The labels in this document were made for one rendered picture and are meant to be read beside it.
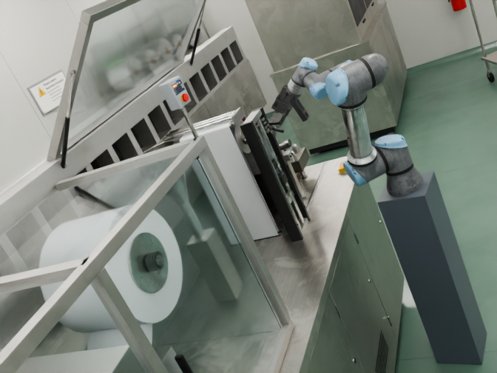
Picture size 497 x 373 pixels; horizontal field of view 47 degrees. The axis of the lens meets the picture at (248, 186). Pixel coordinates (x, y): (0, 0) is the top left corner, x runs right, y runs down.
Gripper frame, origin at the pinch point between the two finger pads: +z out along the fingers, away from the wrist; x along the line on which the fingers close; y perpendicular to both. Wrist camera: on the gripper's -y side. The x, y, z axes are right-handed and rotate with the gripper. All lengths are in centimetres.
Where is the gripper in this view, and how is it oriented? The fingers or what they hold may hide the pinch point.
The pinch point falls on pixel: (278, 128)
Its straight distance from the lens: 262.6
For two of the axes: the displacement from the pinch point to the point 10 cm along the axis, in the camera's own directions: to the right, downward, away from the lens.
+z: -4.1, 7.2, 5.6
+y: -8.6, -5.1, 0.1
